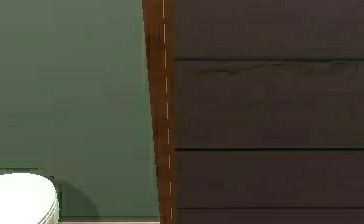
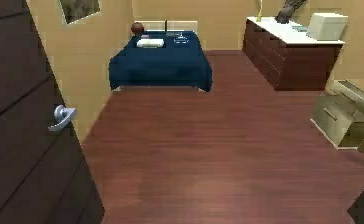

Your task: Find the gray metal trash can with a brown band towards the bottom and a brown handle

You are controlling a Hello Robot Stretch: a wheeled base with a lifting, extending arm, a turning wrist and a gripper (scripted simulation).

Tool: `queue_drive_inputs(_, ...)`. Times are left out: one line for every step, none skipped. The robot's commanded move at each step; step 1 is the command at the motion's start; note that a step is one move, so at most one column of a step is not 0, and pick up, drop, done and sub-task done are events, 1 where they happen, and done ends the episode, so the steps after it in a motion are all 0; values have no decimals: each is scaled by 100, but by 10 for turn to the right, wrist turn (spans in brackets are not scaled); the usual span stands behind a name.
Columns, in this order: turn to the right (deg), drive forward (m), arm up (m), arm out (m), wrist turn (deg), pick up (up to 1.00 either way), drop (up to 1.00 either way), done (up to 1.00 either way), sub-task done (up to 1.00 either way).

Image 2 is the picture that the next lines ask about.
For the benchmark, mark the dark grey statue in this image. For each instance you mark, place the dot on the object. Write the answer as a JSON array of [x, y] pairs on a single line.
[[288, 11]]

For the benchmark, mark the dark brown room door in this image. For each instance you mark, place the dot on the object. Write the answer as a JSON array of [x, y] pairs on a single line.
[[20, 133]]

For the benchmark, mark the dark brown chest of drawers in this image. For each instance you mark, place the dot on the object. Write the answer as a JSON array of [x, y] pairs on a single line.
[[290, 60]]

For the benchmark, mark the blue bed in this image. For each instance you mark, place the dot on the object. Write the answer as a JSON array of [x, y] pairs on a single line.
[[160, 66]]

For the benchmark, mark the brown ball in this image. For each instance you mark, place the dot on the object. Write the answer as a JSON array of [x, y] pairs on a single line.
[[137, 28]]

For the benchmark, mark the white box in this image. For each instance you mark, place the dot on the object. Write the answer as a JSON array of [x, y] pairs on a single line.
[[326, 26]]

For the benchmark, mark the yellow thin vase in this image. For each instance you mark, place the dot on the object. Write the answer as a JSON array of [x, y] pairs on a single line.
[[259, 11]]

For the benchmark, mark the framed wall picture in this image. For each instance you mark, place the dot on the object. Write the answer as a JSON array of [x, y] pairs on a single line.
[[78, 9]]

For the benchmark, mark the dark furniture corner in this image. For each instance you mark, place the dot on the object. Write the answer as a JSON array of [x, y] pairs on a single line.
[[363, 205]]

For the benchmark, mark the beige cabinet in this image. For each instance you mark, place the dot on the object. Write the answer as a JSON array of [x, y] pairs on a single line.
[[346, 115]]

